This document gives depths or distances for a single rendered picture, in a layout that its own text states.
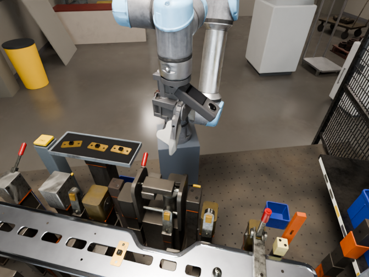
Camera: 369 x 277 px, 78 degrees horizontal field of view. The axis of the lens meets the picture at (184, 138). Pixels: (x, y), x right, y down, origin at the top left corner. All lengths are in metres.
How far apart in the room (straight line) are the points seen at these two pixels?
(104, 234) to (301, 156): 1.36
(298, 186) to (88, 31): 5.65
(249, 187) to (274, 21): 3.14
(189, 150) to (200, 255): 0.46
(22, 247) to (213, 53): 1.00
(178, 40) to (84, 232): 0.78
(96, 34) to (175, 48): 5.82
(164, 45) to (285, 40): 3.95
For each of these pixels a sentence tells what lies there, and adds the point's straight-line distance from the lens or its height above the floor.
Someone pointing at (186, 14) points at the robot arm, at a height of 1.73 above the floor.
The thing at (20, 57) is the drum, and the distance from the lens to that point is 4.36.
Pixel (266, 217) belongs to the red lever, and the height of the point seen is 1.19.
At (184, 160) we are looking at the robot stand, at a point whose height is 1.01.
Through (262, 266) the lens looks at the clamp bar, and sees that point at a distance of 0.84.
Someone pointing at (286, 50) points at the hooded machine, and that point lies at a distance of 4.45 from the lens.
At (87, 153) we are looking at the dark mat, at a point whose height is 1.16.
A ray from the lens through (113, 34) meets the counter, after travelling 6.20.
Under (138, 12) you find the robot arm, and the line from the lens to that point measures 0.60.
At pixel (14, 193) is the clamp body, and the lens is 1.26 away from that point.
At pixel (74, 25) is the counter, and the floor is 0.41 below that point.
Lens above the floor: 1.83
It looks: 41 degrees down
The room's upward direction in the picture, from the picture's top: straight up
